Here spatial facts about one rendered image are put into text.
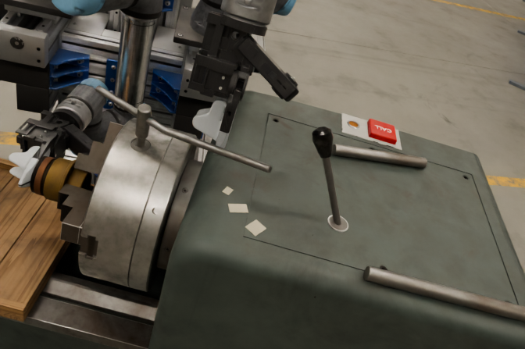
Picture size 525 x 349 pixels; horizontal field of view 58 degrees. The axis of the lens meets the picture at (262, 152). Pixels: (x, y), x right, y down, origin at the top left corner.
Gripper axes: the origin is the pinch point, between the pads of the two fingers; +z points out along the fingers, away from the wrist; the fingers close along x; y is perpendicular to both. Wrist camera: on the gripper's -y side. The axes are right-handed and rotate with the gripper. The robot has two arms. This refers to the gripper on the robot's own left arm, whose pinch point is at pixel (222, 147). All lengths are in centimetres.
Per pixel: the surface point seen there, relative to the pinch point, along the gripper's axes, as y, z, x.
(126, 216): 11.8, 15.4, 2.5
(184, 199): 3.8, 12.8, -4.4
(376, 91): -104, 29, -328
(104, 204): 15.7, 14.4, 2.1
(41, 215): 36, 37, -24
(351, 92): -81, 33, -314
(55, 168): 29.0, 16.9, -10.0
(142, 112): 13.8, -1.4, -1.7
